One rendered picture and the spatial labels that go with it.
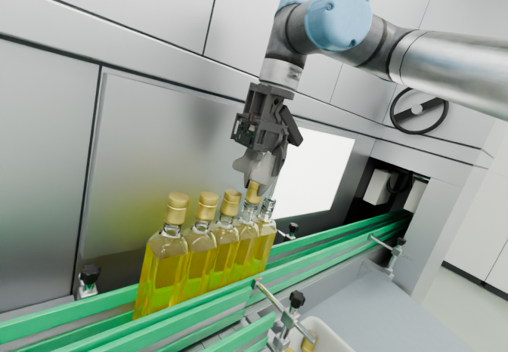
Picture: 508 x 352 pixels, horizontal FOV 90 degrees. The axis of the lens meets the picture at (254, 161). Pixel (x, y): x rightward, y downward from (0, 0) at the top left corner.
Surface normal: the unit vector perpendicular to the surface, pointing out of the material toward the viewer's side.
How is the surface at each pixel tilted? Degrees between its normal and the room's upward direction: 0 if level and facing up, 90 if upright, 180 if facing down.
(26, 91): 90
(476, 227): 90
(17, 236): 90
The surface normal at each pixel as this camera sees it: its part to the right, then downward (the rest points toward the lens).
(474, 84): -0.96, 0.18
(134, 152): 0.64, 0.34
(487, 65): -0.88, -0.22
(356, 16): 0.33, 0.30
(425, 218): -0.72, -0.04
